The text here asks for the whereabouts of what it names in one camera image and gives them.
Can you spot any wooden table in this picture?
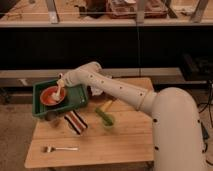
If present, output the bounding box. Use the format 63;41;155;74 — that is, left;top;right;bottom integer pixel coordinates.
24;77;157;170

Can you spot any white dish brush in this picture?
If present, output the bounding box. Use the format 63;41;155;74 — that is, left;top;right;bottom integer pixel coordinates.
51;79;65;101

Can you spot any silver fork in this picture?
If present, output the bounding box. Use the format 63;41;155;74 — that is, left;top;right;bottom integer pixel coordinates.
42;146;78;153

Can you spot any white crumpled cloth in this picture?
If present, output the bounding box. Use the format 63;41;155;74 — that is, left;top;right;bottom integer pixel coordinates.
90;86;103;96

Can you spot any red bowl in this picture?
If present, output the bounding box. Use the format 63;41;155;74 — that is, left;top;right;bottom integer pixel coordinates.
40;86;67;106

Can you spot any green cup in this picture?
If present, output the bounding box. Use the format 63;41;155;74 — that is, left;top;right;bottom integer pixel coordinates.
102;114;115;130

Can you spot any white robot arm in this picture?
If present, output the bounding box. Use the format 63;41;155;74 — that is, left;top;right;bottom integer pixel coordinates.
62;62;208;171

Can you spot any green plastic tray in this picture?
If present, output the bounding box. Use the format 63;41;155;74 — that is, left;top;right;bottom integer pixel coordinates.
32;80;88;119

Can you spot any dark metal cup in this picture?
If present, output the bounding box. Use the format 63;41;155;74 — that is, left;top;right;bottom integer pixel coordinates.
45;111;57;122

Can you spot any striped folded cloth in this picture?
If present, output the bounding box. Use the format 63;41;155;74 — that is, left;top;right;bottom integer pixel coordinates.
64;111;88;135

